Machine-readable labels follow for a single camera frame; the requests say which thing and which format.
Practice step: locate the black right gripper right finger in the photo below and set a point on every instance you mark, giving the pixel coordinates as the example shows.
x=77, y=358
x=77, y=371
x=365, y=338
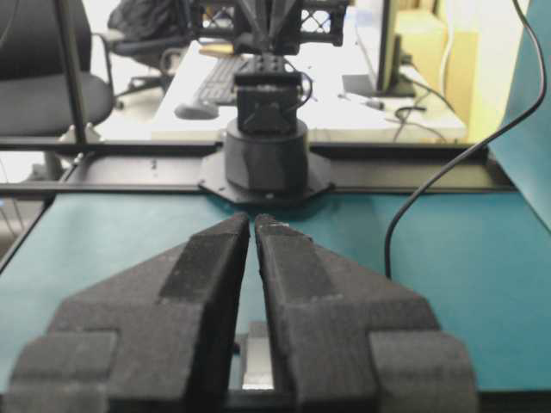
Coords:
x=346, y=339

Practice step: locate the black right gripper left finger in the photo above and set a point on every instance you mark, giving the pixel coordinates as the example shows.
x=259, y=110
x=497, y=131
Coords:
x=156, y=337

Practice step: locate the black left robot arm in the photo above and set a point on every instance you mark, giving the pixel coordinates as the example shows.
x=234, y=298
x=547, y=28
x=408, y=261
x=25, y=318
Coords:
x=269, y=142

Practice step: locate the white desk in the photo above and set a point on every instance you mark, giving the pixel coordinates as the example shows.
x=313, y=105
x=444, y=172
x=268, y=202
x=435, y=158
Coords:
x=331, y=112

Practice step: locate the black keyboard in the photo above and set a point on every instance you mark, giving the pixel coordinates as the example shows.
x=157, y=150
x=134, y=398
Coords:
x=216, y=90

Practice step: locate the computer monitor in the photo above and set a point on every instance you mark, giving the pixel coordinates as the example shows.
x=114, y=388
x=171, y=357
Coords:
x=389, y=80

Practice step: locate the black office chair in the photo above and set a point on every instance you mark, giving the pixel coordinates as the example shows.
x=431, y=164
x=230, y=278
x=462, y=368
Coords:
x=34, y=96

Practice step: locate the black aluminium frame rail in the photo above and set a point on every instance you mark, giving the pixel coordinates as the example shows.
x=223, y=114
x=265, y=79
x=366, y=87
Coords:
x=157, y=167

